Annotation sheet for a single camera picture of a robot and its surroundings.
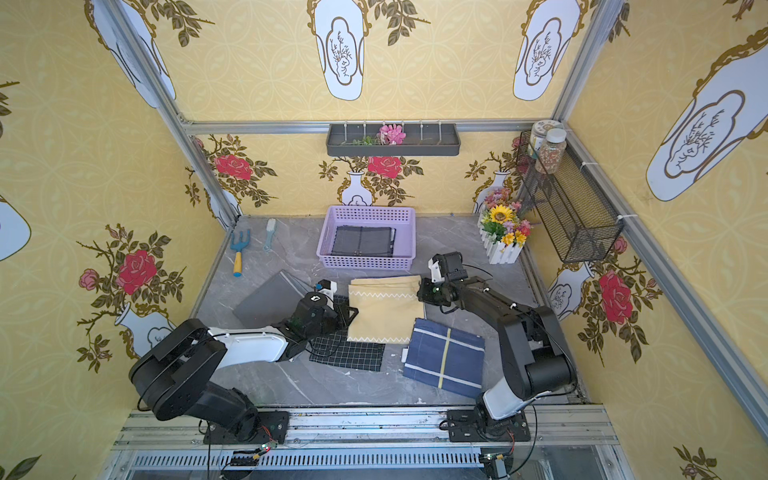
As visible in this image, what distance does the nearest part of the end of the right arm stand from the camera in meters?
0.70

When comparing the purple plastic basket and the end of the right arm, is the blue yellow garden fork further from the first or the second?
the end of the right arm

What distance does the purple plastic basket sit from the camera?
40.8 inches
